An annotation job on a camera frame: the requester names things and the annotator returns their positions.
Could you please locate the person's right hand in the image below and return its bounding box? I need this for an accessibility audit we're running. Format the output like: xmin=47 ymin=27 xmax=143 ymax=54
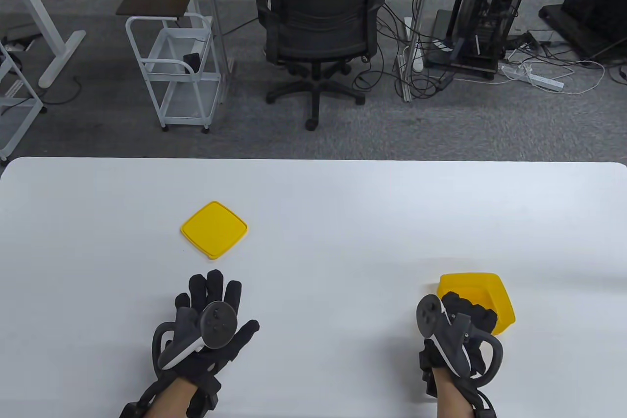
xmin=419 ymin=292 xmax=500 ymax=389

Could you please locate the person's left hand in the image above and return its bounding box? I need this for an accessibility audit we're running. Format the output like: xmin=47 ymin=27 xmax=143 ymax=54
xmin=153 ymin=270 xmax=260 ymax=388

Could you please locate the yellow plastic food container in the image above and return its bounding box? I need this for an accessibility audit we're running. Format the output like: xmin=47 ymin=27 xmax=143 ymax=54
xmin=435 ymin=273 xmax=516 ymax=336

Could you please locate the yellow square plastic lid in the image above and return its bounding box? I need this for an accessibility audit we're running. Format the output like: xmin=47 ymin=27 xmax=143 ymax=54
xmin=180 ymin=200 xmax=248 ymax=260

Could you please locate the person's left forearm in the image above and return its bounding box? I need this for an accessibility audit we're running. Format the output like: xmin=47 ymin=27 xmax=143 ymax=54
xmin=146 ymin=379 xmax=199 ymax=418

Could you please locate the person's right forearm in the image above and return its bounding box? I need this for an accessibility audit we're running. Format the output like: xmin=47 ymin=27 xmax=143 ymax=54
xmin=434 ymin=370 xmax=478 ymax=418

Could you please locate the dark grey right hand controller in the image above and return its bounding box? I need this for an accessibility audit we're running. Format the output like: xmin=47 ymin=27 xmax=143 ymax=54
xmin=416 ymin=294 xmax=504 ymax=382

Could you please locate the dark grey hand controller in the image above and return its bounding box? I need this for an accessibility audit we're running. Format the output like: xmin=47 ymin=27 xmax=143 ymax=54
xmin=416 ymin=294 xmax=504 ymax=382
xmin=152 ymin=301 xmax=239 ymax=372

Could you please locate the dark grey left hand controller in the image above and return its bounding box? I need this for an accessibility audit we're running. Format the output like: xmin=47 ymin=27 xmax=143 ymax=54
xmin=152 ymin=301 xmax=239 ymax=372

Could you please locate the white metal rolling cart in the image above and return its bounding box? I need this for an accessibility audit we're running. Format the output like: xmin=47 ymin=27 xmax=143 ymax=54
xmin=125 ymin=13 xmax=224 ymax=133

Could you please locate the long white power strip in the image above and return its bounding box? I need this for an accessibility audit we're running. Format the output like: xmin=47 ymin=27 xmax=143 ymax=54
xmin=501 ymin=64 xmax=565 ymax=92

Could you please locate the white metal rack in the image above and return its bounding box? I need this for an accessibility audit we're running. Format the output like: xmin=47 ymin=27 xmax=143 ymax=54
xmin=0 ymin=41 xmax=48 ymax=162

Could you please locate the white desk with T-foot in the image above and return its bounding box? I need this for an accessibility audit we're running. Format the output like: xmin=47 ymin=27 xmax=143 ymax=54
xmin=0 ymin=0 xmax=87 ymax=88

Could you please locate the black mesh office chair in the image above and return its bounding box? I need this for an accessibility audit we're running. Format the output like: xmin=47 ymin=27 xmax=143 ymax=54
xmin=253 ymin=0 xmax=395 ymax=131

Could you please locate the black computer tower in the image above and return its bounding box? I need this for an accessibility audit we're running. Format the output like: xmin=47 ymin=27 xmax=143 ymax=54
xmin=424 ymin=0 xmax=531 ymax=81

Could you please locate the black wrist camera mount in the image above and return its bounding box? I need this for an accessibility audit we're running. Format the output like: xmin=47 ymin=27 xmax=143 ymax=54
xmin=419 ymin=349 xmax=498 ymax=418
xmin=119 ymin=375 xmax=221 ymax=418

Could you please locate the aluminium frame desk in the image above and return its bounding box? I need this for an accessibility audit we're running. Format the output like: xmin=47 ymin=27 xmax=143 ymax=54
xmin=125 ymin=0 xmax=455 ymax=103

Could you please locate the white cable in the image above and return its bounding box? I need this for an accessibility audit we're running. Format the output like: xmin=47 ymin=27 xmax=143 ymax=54
xmin=505 ymin=48 xmax=606 ymax=95

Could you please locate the black cable tangle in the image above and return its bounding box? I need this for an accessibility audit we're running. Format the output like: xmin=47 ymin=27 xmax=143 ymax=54
xmin=350 ymin=0 xmax=458 ymax=101

